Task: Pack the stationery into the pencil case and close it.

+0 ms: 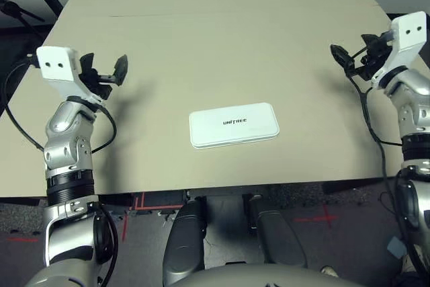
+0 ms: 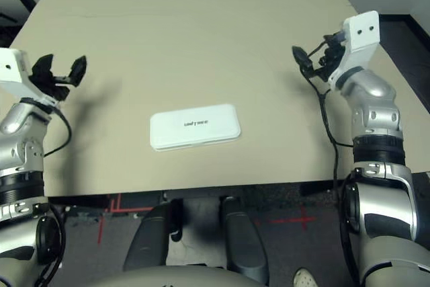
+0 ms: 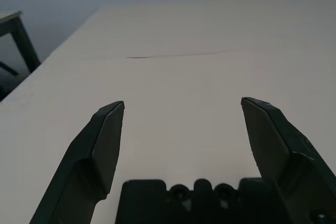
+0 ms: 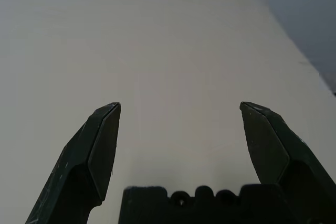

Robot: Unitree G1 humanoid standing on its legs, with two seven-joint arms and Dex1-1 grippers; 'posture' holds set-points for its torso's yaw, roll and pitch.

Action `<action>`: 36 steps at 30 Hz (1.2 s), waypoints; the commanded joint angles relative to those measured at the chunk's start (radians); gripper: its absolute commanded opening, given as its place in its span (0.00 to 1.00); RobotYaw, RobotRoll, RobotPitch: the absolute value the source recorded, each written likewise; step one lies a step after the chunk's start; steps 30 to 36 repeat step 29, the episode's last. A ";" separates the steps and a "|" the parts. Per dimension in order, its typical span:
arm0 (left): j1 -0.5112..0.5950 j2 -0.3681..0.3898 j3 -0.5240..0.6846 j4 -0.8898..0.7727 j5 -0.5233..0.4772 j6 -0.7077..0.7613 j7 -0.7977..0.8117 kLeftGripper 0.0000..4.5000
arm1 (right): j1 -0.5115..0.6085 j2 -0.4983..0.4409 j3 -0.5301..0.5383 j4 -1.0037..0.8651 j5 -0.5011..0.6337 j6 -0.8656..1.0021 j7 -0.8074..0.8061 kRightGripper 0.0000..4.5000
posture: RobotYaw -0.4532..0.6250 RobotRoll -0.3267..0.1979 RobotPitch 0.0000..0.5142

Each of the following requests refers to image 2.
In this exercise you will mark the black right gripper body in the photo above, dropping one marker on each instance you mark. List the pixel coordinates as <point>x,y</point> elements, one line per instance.
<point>331,55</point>

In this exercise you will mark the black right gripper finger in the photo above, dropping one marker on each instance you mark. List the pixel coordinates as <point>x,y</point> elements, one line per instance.
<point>302,58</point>

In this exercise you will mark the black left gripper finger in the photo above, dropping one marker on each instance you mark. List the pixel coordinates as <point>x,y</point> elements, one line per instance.
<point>79,70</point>
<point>43,67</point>

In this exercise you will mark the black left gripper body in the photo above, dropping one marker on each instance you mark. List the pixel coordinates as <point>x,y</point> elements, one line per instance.
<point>52,87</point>

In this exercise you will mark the white plastic pencil case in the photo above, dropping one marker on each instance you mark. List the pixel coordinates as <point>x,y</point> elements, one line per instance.
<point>195,132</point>

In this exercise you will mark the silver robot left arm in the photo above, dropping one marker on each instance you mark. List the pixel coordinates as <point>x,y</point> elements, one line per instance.
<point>20,152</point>

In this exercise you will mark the dark grey robot left leg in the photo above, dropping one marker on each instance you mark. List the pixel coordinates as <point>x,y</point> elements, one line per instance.
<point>151,240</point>

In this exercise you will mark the dark grey robot leg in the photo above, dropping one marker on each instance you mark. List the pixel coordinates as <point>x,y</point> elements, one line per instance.
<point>151,240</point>
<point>242,240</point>

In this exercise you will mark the dark grey robot right leg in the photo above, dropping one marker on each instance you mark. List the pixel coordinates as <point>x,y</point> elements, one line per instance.
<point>242,240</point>

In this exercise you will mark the white bystander shoe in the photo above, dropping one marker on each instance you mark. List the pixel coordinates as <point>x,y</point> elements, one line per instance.
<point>304,278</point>

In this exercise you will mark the silver robot torso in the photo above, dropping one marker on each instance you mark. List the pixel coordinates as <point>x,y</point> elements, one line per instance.
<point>184,278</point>

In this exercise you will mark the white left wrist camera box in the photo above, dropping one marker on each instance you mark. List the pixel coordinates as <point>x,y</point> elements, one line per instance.
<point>13,68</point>

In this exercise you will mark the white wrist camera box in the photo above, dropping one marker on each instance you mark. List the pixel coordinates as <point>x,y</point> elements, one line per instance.
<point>13,68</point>
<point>363,38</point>

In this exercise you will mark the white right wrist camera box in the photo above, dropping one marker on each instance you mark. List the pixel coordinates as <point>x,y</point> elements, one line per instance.
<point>363,38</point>

